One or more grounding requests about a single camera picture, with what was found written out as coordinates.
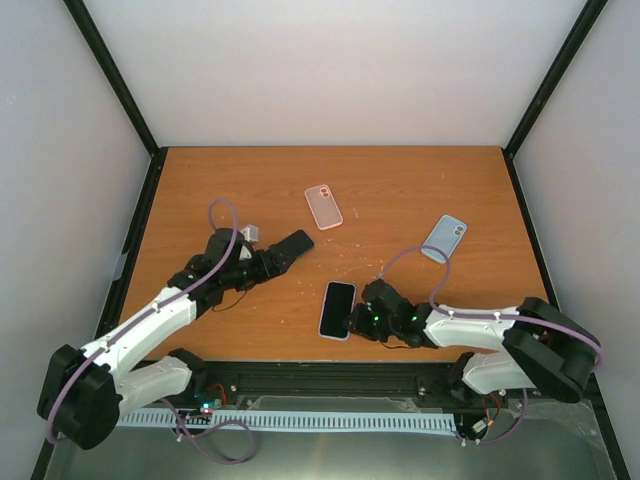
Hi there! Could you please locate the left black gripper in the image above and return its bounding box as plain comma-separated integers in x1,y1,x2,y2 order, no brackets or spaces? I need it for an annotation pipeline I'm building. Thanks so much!
222,243,295,291

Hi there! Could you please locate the lavender phone case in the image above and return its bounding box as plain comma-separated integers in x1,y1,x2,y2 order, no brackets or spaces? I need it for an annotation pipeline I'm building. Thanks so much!
317,281,358,342

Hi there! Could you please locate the light blue phone case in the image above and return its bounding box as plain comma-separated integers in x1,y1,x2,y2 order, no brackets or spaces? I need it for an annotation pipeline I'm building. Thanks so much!
421,214,467,264

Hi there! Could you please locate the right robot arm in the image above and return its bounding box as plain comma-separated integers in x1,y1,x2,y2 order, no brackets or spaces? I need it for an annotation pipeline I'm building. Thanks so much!
343,279,601,403

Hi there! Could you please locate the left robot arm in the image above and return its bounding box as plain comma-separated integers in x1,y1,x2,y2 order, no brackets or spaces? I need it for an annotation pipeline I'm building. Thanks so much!
37,226,314,450

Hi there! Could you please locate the pink phone case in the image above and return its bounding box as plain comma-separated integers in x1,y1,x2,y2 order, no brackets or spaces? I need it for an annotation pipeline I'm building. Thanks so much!
304,184,343,231

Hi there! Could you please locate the small green led board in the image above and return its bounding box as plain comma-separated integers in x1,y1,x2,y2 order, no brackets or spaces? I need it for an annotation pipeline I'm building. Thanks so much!
200,398,225,415

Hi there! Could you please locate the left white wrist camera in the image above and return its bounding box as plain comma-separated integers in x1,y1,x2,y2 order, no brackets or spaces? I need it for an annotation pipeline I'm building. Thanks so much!
239,224,259,244

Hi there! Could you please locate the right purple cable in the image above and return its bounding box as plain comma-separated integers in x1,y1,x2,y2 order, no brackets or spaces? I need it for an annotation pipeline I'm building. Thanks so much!
377,245,604,361

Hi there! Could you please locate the purple cable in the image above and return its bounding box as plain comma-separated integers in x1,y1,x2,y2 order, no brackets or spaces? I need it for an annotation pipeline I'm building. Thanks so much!
377,245,604,361
44,198,241,444

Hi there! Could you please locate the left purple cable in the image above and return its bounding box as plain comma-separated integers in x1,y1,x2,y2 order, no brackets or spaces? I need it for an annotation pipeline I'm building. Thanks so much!
44,198,241,444

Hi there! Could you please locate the light blue cable duct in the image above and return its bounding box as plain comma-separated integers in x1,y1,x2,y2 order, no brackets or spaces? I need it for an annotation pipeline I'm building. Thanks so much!
117,409,459,437

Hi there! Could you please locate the left black frame post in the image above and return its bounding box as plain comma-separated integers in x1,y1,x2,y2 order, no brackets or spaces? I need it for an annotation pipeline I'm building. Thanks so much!
63,0,166,161

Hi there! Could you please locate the black frame post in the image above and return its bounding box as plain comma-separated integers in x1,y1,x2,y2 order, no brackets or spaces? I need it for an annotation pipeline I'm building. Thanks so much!
63,0,166,161
503,0,609,156

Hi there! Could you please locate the right black frame post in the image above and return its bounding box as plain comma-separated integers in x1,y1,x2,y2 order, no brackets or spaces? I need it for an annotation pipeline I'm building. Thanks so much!
503,0,609,156

